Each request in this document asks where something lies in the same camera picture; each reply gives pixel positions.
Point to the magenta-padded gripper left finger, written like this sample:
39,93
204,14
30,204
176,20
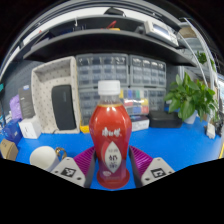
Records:
68,171

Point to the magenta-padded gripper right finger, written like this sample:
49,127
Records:
158,171

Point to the red-labelled tea drink bottle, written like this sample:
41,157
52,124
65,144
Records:
110,133

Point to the white ceramic cup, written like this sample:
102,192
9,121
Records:
43,158

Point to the yellow multimeter with red leads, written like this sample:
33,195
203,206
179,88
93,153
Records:
84,129

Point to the black box with white label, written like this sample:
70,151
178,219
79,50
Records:
140,124

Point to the flat black case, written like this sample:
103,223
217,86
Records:
165,120

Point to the small white box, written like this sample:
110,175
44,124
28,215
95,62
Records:
30,127

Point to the brown cardboard box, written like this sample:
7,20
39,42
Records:
8,150

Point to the narrow grey drawer cabinet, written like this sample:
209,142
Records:
156,99

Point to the clear organiser with colourful parts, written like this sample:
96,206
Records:
136,101

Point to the white perforated crate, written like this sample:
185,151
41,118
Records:
40,100

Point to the green potted plant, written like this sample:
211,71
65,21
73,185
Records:
188,98

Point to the dark grey upright box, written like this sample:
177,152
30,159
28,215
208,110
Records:
26,101

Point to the purple plastic bag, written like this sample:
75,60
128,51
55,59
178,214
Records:
16,107

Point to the wide grey drawer cabinet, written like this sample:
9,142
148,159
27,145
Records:
101,68

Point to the black overhead shelf unit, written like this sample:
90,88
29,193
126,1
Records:
100,41

